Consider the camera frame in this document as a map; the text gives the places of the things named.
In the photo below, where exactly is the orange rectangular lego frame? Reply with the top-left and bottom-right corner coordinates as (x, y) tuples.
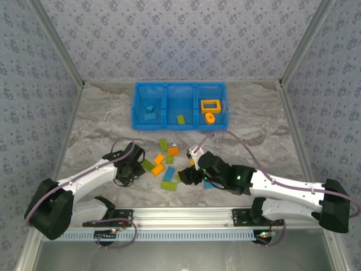
(200, 99), (223, 114)

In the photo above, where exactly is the blue three-compartment plastic bin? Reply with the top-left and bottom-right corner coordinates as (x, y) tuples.
(131, 81), (230, 131)

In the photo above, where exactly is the small black controller board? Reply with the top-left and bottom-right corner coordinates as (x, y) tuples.
(253, 230), (280, 244)
(94, 229), (118, 241)

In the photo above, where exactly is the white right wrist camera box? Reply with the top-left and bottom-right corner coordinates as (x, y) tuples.
(187, 144), (205, 159)

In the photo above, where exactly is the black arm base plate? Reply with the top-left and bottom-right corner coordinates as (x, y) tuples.
(231, 208), (284, 227)
(82, 209), (134, 228)

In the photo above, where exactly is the aluminium front frame rail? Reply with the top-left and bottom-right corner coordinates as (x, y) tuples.
(30, 206), (339, 229)

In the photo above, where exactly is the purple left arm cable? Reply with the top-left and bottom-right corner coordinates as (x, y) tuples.
(24, 137), (136, 226)

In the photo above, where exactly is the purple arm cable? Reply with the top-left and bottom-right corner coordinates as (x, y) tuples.
(196, 130), (361, 218)
(24, 137), (136, 226)

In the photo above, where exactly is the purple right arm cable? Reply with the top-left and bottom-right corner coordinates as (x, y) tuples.
(196, 130), (361, 218)

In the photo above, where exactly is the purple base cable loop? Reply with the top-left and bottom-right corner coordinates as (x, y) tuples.
(257, 218), (287, 247)
(83, 216), (138, 250)

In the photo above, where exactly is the light blue slotted cable duct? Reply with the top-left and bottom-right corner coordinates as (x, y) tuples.
(41, 229), (259, 242)

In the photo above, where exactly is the aluminium side frame rail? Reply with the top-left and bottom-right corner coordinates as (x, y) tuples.
(42, 81), (85, 208)
(277, 80), (322, 206)

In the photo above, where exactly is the aluminium lower frame leg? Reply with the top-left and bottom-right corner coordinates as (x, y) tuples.
(323, 228), (350, 271)
(14, 228), (43, 271)

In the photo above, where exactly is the aluminium slanted frame post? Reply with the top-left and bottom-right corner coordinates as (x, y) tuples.
(278, 0), (338, 85)

